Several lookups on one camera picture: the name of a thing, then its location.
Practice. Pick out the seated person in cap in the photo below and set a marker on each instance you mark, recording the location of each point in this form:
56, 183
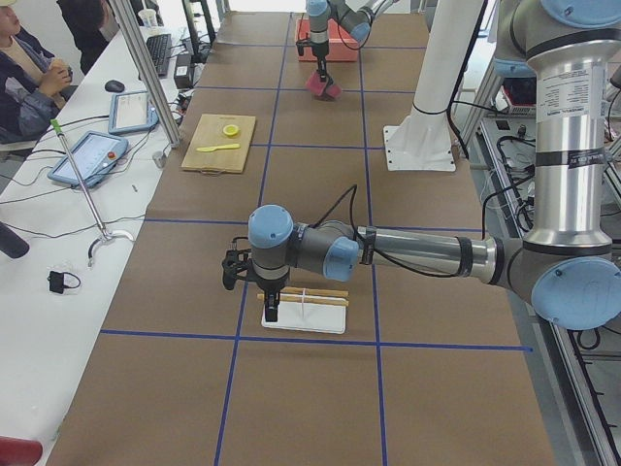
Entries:
35, 84

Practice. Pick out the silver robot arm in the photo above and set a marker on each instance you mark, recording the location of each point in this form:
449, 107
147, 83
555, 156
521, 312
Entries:
562, 267
358, 24

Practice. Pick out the blue teach pendant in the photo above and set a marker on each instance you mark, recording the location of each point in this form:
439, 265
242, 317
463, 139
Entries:
95, 153
131, 112

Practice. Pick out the white rectangular tray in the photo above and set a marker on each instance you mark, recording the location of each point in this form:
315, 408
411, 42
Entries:
309, 317

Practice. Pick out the bamboo cutting board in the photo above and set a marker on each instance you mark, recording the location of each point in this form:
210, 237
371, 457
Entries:
209, 133

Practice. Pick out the metal reacher grabber stick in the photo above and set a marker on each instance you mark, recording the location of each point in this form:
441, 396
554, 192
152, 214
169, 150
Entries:
106, 235

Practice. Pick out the paper cup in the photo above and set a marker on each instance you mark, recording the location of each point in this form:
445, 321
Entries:
148, 18

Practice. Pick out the black computer mouse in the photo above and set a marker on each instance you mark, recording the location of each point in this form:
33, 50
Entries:
114, 86

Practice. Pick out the yellow lemon slice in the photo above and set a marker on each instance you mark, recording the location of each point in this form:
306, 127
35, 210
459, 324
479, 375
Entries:
231, 130

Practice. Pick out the aluminium frame post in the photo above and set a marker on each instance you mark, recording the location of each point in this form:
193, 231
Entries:
136, 44

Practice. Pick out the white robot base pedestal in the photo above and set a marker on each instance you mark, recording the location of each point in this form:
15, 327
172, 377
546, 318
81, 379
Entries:
422, 141

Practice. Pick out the small black strap device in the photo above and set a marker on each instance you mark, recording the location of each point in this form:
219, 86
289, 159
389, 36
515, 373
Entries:
59, 282

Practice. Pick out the blue teach pendant far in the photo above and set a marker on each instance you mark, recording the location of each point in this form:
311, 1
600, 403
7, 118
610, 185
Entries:
131, 112

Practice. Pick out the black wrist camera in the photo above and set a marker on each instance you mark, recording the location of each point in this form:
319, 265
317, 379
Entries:
236, 265

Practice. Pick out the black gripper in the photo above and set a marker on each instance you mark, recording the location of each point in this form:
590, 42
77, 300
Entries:
272, 289
319, 52

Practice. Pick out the red cylinder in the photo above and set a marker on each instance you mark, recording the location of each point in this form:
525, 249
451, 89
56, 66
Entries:
15, 451

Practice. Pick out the black keyboard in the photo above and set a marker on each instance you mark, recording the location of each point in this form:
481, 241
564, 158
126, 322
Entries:
159, 48

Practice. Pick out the pink plastic bin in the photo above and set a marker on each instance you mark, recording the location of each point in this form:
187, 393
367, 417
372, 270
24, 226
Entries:
342, 47

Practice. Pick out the blue teach pendant near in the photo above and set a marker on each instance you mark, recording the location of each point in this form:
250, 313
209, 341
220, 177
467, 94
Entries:
95, 153

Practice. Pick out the magenta wiping cloth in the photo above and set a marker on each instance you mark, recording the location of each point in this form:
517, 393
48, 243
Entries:
323, 89

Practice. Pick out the black power adapter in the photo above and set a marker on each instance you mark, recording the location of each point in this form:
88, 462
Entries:
184, 71

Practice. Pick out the yellow plastic knife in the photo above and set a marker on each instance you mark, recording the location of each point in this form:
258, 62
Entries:
208, 149

